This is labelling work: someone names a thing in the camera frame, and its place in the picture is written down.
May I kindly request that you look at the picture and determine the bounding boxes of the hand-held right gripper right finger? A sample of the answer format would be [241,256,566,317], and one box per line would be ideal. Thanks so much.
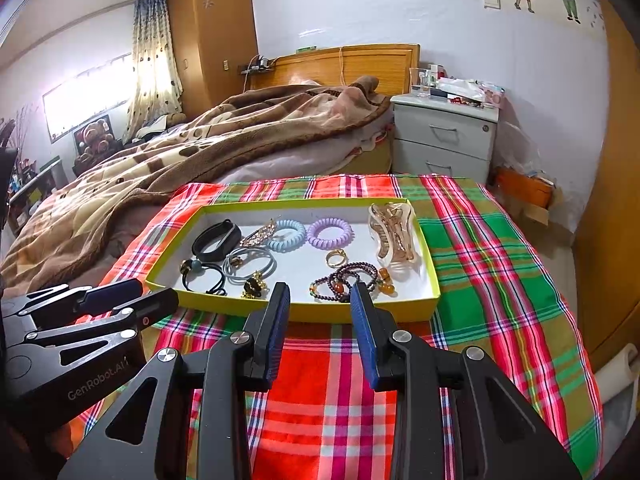
[350,282,583,480]

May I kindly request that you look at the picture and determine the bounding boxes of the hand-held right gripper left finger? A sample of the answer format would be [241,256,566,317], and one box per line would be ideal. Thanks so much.
[57,281,292,480]

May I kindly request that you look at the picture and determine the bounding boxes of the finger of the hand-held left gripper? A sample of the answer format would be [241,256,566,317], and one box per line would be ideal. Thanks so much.
[0,278,144,331]
[10,287,180,366]

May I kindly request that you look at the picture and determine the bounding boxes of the gold black ornament hair tie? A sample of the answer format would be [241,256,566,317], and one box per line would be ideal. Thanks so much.
[241,270,271,301]

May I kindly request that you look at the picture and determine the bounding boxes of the dark bead bracelet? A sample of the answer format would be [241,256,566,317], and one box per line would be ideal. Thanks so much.
[309,261,397,304]

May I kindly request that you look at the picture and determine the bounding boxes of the black elastic hair tie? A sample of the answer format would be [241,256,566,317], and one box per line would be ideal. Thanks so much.
[180,257,228,296]

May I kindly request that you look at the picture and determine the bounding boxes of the yellow-green shallow box tray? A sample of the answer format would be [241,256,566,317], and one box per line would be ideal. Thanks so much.
[145,197,442,323]

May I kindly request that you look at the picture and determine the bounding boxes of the grey elastic hair tie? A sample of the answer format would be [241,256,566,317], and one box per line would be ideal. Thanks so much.
[222,250,278,285]

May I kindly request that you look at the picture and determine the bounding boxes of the rhinestone hair clip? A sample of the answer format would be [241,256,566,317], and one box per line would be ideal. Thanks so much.
[240,217,277,248]

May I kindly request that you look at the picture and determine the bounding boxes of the blue spiral hair tie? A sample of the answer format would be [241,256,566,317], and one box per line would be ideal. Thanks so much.
[267,219,307,252]

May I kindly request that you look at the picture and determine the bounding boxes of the purple spiral hair tie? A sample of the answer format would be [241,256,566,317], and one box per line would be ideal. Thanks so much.
[306,217,354,251]

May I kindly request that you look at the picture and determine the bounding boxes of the black hair band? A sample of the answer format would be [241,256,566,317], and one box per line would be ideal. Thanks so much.
[191,218,242,262]

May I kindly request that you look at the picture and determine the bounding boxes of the clear amber hair claw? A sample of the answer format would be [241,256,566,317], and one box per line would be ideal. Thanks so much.
[368,200,420,265]

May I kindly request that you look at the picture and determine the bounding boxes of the brown patterned blanket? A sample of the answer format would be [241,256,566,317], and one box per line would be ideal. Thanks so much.
[0,75,393,286]

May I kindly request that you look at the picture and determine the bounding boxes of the plaid tablecloth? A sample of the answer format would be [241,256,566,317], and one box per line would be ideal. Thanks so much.
[67,172,603,480]

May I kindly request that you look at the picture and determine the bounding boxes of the cluttered shelf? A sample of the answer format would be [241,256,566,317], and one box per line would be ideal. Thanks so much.
[0,155,66,231]

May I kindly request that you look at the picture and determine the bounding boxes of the brown teddy bear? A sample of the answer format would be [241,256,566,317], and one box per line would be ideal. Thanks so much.
[72,115,113,158]

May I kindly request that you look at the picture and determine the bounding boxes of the pink bed sheet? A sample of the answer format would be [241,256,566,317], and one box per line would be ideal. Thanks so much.
[220,110,396,181]

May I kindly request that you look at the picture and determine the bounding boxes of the bright window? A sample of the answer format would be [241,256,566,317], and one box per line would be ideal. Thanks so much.
[42,52,135,143]

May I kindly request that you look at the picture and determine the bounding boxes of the cardboard box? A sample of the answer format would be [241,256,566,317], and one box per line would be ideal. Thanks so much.
[525,200,551,226]

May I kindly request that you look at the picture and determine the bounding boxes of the grey nightstand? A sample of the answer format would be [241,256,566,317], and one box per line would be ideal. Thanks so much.
[390,91,501,183]

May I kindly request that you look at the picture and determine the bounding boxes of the orange box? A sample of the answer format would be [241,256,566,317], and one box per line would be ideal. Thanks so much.
[495,167,553,206]

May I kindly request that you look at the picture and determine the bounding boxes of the spotted curtain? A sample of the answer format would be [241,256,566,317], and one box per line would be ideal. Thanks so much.
[122,0,185,143]

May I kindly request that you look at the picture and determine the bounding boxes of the clear plastic bag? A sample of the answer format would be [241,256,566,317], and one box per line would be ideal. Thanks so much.
[500,120,541,171]

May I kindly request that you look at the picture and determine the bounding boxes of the clear drinking glass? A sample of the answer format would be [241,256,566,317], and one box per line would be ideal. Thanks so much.
[410,67,433,97]

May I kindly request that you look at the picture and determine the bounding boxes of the white paper roll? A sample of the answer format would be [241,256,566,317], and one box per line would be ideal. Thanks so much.
[595,342,640,403]

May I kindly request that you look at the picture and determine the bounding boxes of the wooden bed headboard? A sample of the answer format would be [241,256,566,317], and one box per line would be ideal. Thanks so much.
[247,43,421,96]

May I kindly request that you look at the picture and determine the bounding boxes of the white tissue pack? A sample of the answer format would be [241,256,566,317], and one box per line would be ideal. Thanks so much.
[440,77,483,101]

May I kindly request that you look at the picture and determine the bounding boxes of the wooden wardrobe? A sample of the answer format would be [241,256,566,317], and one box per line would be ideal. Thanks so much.
[166,0,260,122]

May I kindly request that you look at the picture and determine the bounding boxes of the wooden door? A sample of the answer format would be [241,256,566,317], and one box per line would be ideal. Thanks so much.
[575,0,640,356]

